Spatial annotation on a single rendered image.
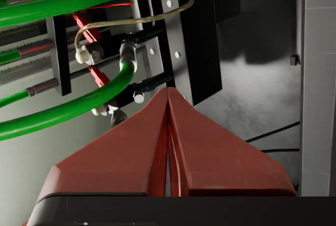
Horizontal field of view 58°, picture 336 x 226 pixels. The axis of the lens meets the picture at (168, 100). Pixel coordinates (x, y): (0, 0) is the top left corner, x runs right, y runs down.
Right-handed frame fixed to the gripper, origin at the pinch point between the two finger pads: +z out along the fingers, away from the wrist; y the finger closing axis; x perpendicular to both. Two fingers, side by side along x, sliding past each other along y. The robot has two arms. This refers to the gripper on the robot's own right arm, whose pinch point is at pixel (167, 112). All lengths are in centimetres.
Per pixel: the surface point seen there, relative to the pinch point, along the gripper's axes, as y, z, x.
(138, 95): 4.4, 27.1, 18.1
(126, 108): 11, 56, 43
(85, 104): 6.7, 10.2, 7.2
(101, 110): 9.7, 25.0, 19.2
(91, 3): 6.2, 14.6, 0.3
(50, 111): 9.2, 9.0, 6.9
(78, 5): 6.9, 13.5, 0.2
